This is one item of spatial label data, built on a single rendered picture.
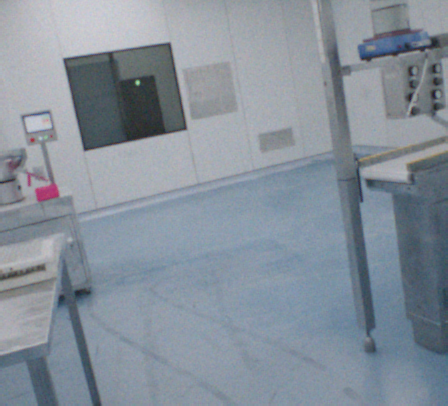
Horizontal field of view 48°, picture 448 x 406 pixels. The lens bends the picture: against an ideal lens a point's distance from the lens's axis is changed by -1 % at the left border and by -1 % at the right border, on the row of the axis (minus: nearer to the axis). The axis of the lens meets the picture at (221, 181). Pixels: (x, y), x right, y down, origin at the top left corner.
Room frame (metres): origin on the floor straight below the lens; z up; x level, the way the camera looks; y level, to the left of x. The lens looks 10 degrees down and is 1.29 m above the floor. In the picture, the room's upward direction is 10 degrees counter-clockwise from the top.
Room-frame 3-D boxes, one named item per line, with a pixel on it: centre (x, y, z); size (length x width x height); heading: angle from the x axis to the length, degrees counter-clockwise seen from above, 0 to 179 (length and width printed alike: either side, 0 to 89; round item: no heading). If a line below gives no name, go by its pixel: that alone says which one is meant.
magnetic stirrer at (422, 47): (2.03, -0.77, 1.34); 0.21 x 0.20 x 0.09; 25
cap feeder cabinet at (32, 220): (3.72, 1.44, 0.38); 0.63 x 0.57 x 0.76; 110
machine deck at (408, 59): (2.15, -0.91, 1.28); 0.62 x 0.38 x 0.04; 115
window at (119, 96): (6.60, 0.97, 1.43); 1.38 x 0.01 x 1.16; 110
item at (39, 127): (3.93, 1.29, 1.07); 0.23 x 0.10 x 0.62; 110
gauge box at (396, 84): (1.94, -0.79, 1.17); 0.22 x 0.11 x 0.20; 115
